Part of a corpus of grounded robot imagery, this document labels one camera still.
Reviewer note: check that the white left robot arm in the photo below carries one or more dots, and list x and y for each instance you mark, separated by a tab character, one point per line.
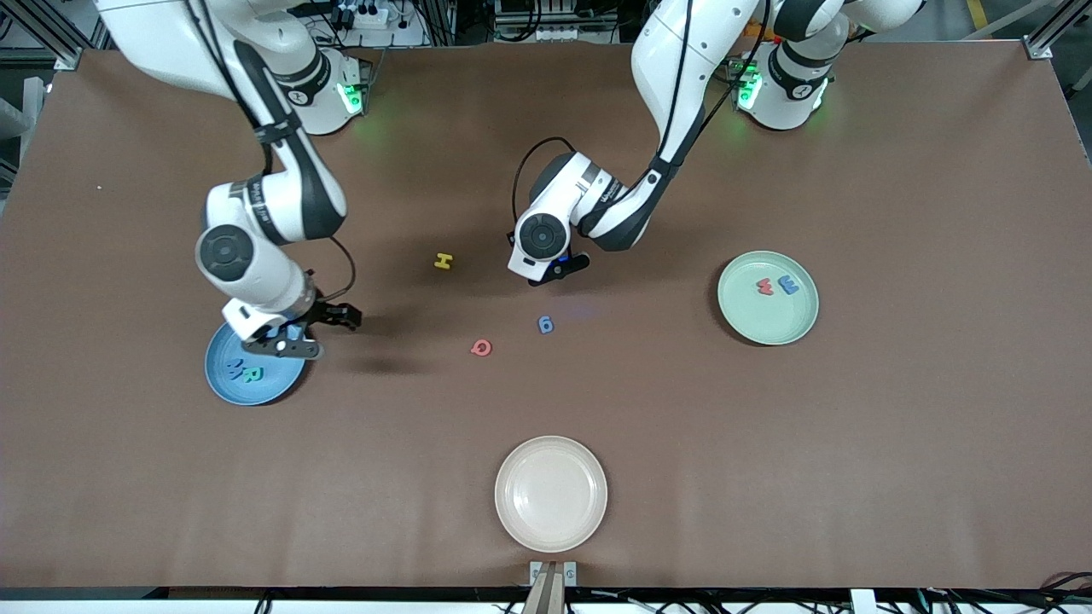
674	51

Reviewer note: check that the white label block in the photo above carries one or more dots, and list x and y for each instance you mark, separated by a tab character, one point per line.
862	601

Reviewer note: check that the blue plate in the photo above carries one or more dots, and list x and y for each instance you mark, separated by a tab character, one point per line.
281	379

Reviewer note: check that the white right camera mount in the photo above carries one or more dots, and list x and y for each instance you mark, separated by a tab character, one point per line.
256	320

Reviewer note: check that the white power strip with plugs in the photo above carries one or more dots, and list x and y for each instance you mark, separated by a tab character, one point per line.
363	15

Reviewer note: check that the teal foam letter R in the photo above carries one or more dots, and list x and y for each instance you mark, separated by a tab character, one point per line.
252	374

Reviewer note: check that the beige plate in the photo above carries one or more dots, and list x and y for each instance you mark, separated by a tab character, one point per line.
551	495

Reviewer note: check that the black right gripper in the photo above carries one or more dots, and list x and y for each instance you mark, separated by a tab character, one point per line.
322	312

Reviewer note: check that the red foam letter w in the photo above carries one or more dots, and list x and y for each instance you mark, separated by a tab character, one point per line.
765	287

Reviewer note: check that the red foam letter Q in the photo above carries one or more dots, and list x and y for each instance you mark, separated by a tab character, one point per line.
473	347

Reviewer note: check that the blue foam letter g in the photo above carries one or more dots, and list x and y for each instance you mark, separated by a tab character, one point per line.
550	327

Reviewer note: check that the blue lowercase letter m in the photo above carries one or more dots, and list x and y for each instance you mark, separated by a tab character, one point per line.
788	286

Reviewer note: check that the yellow foam letter H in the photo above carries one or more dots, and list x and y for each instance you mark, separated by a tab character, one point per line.
443	261

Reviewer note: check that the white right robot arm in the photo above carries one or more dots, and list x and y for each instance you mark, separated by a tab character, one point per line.
256	277

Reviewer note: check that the grey metal side frame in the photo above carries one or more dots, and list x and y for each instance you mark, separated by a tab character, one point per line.
32	94

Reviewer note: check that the aluminium frame profile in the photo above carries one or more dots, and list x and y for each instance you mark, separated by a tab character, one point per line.
68	58
1036	47

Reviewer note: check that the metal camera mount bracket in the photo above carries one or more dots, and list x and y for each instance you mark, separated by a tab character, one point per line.
546	597

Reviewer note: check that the green plate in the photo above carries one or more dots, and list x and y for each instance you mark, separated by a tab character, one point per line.
755	320

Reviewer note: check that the blue capital letter M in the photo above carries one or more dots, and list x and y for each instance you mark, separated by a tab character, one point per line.
235	369

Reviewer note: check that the small white socket strip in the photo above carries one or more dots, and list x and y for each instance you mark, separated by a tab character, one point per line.
559	34

